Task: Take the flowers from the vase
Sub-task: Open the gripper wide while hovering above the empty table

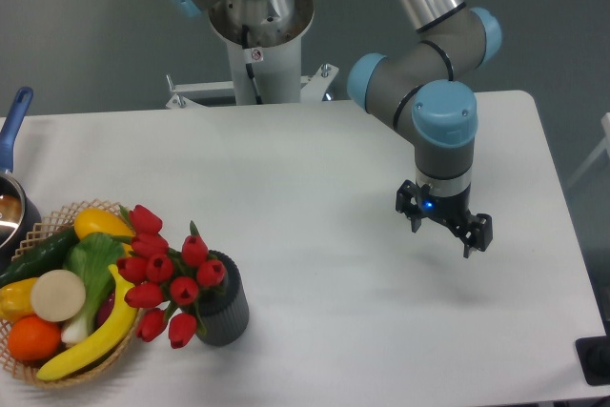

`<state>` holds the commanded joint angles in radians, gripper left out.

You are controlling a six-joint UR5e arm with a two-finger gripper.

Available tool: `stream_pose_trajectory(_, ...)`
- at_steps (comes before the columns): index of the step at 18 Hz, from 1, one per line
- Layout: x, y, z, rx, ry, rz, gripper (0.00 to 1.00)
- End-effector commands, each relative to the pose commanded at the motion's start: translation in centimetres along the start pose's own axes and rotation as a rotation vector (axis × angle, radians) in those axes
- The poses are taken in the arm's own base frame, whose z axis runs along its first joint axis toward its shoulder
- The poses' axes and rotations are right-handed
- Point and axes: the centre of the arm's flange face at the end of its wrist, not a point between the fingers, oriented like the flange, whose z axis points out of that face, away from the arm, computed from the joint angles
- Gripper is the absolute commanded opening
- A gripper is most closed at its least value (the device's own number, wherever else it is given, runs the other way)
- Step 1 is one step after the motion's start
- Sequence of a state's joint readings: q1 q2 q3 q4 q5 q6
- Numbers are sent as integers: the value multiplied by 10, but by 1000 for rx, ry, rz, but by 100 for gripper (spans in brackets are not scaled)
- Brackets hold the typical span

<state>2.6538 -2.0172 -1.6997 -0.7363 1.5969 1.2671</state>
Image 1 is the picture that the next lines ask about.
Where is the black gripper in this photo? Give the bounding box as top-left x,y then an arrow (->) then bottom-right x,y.
396,180 -> 493,258

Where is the red tulip bouquet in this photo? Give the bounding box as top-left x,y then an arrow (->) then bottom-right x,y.
116,205 -> 228,349

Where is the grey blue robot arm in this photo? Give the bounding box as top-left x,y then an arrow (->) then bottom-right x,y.
172,0 -> 502,253

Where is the dark grey ribbed vase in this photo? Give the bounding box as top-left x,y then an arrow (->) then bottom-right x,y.
196,250 -> 250,347

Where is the black device at edge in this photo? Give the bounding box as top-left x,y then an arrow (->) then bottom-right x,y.
575,336 -> 609,386

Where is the yellow lemon squash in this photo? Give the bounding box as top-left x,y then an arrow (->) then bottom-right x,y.
73,208 -> 133,240

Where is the yellow banana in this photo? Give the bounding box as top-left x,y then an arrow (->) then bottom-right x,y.
36,264 -> 137,382

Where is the green bok choy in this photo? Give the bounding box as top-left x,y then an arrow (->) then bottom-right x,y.
61,233 -> 125,347

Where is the woven wicker basket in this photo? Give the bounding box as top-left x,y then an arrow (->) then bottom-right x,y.
1,199 -> 143,389

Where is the beige round disc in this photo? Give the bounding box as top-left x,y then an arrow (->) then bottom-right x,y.
30,270 -> 86,322

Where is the dark green cucumber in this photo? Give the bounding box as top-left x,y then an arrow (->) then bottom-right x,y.
1,227 -> 79,287

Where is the orange fruit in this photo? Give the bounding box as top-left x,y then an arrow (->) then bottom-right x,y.
7,315 -> 61,361

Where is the yellow bell pepper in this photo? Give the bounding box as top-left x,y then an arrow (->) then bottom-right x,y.
0,277 -> 38,323

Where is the white frame at right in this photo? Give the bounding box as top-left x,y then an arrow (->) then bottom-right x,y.
566,112 -> 610,190

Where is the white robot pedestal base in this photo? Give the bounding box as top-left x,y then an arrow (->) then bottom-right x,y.
166,0 -> 339,109

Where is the blue handled saucepan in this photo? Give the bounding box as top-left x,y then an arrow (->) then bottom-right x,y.
1,87 -> 41,273

